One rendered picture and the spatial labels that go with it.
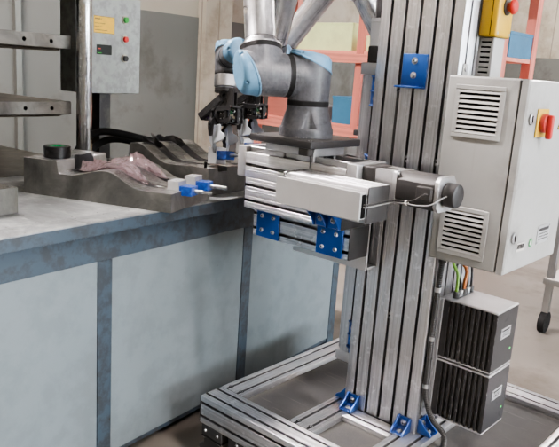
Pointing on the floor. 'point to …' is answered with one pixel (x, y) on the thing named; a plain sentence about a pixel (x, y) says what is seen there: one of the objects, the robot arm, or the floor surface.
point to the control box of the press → (105, 55)
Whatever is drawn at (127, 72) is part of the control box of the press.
